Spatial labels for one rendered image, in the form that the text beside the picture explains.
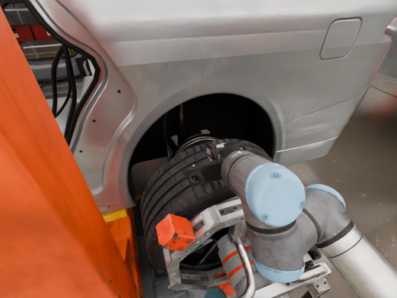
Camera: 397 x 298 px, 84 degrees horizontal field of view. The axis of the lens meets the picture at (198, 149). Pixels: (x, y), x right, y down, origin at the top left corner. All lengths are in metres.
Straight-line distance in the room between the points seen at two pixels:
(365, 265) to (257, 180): 0.28
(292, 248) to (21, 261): 0.43
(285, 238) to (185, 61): 0.63
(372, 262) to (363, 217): 1.95
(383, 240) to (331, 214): 1.92
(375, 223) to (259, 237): 2.13
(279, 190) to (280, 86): 0.74
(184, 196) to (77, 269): 0.36
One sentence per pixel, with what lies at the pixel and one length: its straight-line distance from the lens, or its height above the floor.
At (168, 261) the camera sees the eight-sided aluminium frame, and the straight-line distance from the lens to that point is 0.80.
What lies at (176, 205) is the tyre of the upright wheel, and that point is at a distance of 0.73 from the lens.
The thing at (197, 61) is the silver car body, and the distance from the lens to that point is 0.83.
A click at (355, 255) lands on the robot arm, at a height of 1.29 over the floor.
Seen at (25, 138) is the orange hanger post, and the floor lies 1.55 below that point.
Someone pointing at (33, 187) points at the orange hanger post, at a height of 1.50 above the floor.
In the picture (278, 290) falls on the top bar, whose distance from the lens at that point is 0.80.
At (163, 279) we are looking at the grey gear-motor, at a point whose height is 0.40.
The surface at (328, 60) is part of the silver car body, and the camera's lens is 1.17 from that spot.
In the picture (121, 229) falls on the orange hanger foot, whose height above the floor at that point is 0.68.
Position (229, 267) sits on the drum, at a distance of 0.89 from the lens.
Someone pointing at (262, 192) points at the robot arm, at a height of 1.45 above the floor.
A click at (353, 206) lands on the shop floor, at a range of 2.54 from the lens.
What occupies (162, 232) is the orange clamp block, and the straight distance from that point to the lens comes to 0.71.
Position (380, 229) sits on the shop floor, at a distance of 2.49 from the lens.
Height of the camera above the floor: 1.71
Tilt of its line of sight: 40 degrees down
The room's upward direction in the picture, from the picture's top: straight up
